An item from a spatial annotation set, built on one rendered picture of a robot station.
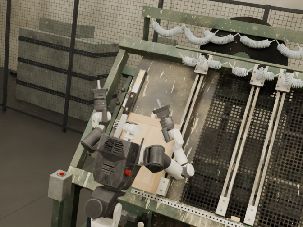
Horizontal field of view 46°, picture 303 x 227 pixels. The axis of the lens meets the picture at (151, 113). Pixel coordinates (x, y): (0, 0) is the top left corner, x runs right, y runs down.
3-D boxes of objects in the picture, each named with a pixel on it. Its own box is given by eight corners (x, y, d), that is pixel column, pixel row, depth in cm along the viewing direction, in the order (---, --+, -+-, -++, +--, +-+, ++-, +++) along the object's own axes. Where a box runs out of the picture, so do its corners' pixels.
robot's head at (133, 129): (130, 137, 224) (134, 124, 225) (121, 134, 232) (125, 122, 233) (138, 139, 229) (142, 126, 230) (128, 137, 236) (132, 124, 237)
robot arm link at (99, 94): (89, 89, 254) (91, 106, 255) (90, 89, 245) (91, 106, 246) (107, 88, 257) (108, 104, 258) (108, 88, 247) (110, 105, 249)
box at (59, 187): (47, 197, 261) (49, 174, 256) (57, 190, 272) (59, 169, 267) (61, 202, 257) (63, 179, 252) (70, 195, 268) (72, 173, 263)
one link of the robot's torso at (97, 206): (99, 222, 202) (109, 192, 204) (80, 215, 206) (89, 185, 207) (117, 217, 228) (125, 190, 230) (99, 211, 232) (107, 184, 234)
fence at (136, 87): (99, 176, 277) (97, 174, 273) (141, 71, 306) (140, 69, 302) (105, 178, 275) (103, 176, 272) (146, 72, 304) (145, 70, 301)
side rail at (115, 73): (75, 168, 290) (69, 165, 280) (123, 55, 323) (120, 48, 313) (81, 170, 288) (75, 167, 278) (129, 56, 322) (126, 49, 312)
